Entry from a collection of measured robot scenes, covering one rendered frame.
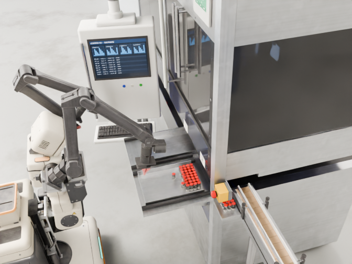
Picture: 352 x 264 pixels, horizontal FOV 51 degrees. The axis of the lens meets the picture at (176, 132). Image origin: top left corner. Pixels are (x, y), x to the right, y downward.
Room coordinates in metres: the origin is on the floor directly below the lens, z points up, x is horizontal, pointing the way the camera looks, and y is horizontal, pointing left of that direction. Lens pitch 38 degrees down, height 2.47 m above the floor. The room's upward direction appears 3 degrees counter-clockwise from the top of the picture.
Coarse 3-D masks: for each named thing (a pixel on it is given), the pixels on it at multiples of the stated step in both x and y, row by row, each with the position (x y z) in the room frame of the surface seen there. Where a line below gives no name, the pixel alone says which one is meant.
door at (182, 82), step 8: (168, 0) 2.25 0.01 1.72; (176, 0) 2.07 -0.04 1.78; (168, 8) 2.26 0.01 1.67; (168, 16) 2.27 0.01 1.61; (184, 16) 1.91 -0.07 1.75; (168, 24) 2.28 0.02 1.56; (184, 24) 1.91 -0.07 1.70; (168, 32) 2.29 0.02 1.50; (184, 32) 1.92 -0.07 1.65; (168, 40) 2.30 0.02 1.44; (184, 40) 1.92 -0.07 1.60; (168, 48) 2.32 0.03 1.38; (184, 48) 1.93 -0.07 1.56; (184, 56) 1.93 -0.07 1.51; (184, 64) 1.93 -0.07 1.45; (176, 80) 2.14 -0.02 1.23; (184, 80) 1.94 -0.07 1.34; (184, 88) 1.95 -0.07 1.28; (184, 96) 1.95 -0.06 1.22
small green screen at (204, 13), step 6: (198, 0) 1.62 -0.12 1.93; (204, 0) 1.53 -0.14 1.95; (210, 0) 1.48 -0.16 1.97; (198, 6) 1.62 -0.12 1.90; (204, 6) 1.53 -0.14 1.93; (210, 6) 1.48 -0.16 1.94; (198, 12) 1.62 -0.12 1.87; (204, 12) 1.53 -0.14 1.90; (210, 12) 1.48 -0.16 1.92; (204, 18) 1.53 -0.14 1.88; (210, 18) 1.48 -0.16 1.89; (210, 24) 1.48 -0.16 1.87
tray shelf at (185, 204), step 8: (128, 144) 1.92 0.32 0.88; (136, 144) 1.91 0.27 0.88; (128, 152) 1.83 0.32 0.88; (136, 152) 1.83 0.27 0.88; (176, 160) 1.73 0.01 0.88; (184, 160) 1.73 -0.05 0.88; (200, 160) 1.72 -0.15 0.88; (200, 168) 1.65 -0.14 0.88; (136, 176) 1.61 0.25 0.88; (200, 176) 1.58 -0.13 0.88; (136, 184) 1.54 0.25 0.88; (208, 184) 1.51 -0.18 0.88; (192, 200) 1.39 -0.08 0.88; (200, 200) 1.39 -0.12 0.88; (208, 200) 1.40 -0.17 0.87; (152, 208) 1.35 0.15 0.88; (160, 208) 1.35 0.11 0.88; (168, 208) 1.34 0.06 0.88; (176, 208) 1.35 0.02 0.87; (144, 216) 1.31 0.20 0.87
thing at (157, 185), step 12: (156, 168) 1.64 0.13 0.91; (168, 168) 1.65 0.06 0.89; (144, 180) 1.57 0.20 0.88; (156, 180) 1.56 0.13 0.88; (168, 180) 1.56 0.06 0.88; (180, 180) 1.55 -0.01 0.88; (144, 192) 1.47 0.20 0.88; (156, 192) 1.47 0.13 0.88; (168, 192) 1.46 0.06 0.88; (180, 192) 1.46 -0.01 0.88; (192, 192) 1.42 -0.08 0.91
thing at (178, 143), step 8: (176, 128) 2.02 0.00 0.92; (184, 128) 2.03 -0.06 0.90; (160, 136) 1.98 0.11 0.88; (168, 136) 1.98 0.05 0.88; (176, 136) 1.97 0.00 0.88; (184, 136) 1.97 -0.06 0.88; (168, 144) 1.89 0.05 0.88; (176, 144) 1.89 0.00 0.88; (184, 144) 1.89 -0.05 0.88; (192, 144) 1.88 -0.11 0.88; (152, 152) 1.82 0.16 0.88; (168, 152) 1.81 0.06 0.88; (176, 152) 1.81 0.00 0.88; (184, 152) 1.77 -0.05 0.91; (192, 152) 1.78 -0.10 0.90
